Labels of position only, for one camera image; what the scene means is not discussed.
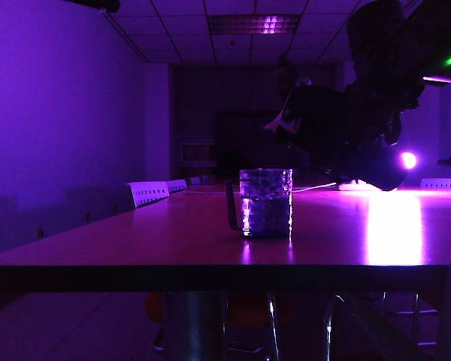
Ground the low wall cabinet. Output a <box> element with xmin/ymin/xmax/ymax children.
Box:
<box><xmin>178</xmin><ymin>137</ymin><xmax>219</xmax><ymax>168</ymax></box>

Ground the white power cable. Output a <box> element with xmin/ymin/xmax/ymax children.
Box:
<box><xmin>292</xmin><ymin>182</ymin><xmax>337</xmax><ymax>193</ymax></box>

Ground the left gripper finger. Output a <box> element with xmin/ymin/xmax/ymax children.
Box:
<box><xmin>64</xmin><ymin>0</ymin><xmax>122</xmax><ymax>14</ymax></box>

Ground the orange seat chair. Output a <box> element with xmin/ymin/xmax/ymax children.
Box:
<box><xmin>144</xmin><ymin>292</ymin><xmax>167</xmax><ymax>351</ymax></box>

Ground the dark wall display screen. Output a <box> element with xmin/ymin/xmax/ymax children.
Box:
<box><xmin>214</xmin><ymin>109</ymin><xmax>319</xmax><ymax>177</ymax></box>

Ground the black thermos cup with flip lid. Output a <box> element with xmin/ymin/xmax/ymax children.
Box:
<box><xmin>264</xmin><ymin>56</ymin><xmax>405</xmax><ymax>192</ymax></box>

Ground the textured glass mug with handle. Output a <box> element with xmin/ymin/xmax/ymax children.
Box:
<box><xmin>224</xmin><ymin>168</ymin><xmax>295</xmax><ymax>238</ymax></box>

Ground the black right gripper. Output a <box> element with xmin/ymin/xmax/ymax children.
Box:
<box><xmin>345</xmin><ymin>0</ymin><xmax>426</xmax><ymax>147</ymax></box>

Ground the metal table pedestal leg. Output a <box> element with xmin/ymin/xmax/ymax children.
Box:
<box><xmin>165</xmin><ymin>292</ymin><xmax>227</xmax><ymax>361</ymax></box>

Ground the louvered ceiling light panel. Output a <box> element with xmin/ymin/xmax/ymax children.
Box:
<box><xmin>207</xmin><ymin>14</ymin><xmax>301</xmax><ymax>37</ymax></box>

